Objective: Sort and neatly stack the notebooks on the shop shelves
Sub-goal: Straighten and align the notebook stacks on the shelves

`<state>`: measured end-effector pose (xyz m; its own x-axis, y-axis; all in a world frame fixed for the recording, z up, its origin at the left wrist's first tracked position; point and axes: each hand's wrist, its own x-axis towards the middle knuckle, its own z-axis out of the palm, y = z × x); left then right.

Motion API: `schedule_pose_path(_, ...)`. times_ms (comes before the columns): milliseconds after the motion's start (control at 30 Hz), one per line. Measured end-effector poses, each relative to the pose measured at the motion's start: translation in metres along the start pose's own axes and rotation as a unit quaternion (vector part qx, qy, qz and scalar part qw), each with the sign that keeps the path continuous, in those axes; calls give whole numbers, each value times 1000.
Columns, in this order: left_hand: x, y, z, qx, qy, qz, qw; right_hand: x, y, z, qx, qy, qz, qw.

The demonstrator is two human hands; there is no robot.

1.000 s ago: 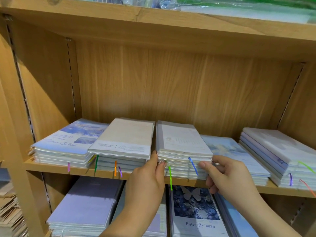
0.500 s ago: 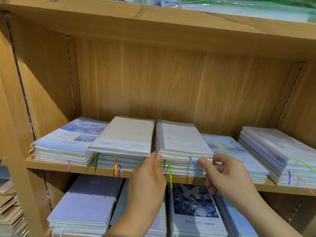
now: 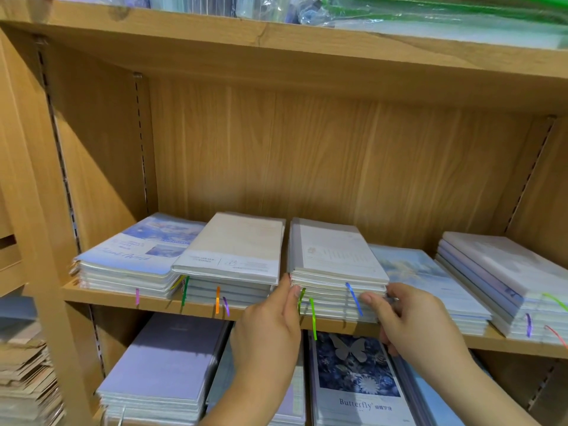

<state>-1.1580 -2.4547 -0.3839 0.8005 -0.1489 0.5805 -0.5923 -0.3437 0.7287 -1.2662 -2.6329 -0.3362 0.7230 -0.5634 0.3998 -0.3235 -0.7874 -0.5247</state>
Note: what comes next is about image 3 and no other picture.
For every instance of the person's left hand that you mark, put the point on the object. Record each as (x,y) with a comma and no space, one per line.
(266,346)

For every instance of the person's right hand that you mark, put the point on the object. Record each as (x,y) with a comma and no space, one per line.
(426,337)

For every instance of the pastel grid pattern notebook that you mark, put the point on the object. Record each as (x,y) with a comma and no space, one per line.
(222,377)

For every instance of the snowy tree notebook stack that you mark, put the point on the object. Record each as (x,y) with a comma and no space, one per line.
(435,275)

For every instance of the sky cloud cover notebook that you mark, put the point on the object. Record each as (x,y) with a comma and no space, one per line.
(435,403)

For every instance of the blue butterfly cover notebook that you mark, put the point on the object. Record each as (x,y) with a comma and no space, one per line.
(355,377)

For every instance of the large plain lilac notebook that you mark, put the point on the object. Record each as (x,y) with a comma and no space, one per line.
(164,359)

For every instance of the stack of sage cover notebooks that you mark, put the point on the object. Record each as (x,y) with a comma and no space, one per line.
(235,244)

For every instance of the pile of small notebooks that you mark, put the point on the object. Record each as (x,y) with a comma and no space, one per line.
(506,266)

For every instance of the stack of sky photo notebooks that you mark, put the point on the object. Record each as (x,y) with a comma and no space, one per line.
(333,248)

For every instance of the lilac cover notebook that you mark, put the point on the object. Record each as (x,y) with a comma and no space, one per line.
(124,281)

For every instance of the light purple thin notebook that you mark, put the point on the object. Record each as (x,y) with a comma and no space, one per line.
(146,244)

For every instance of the wooden shelf unit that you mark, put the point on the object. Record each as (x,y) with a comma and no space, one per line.
(311,155)

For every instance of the stack of flat wrapped packets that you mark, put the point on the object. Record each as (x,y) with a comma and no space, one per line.
(27,368)

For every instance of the stack of green edged packets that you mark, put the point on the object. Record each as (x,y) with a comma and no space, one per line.
(444,15)

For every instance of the row of plastic wrapped folders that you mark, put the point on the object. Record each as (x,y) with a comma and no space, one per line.
(177,2)

